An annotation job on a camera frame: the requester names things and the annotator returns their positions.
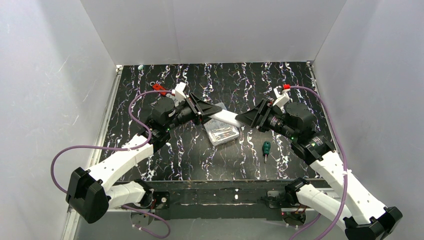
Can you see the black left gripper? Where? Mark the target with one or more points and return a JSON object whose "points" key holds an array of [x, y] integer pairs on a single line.
{"points": [[194, 108]]}

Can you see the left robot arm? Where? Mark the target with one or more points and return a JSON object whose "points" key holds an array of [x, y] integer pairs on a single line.
{"points": [[92, 192]]}

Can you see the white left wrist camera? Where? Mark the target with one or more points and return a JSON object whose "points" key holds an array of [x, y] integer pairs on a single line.
{"points": [[178, 92]]}

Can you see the green handled screwdriver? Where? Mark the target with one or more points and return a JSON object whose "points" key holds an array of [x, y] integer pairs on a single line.
{"points": [[266, 150]]}

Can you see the red handled adjustable wrench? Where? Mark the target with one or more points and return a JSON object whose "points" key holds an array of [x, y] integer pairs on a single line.
{"points": [[158, 87]]}

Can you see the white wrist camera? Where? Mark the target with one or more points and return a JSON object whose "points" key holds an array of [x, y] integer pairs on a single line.
{"points": [[282, 96], [178, 92]]}

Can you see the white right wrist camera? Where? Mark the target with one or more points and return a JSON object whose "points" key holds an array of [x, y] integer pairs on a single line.
{"points": [[282, 96]]}

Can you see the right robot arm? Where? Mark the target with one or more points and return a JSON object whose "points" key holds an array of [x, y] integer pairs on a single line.
{"points": [[358, 213]]}

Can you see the white remote control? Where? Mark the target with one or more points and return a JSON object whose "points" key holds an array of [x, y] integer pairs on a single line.
{"points": [[227, 117]]}

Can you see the clear plastic screw box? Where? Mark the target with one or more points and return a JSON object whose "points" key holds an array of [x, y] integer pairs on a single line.
{"points": [[219, 132]]}

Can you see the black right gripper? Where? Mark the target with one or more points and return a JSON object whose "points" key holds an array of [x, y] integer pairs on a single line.
{"points": [[262, 115]]}

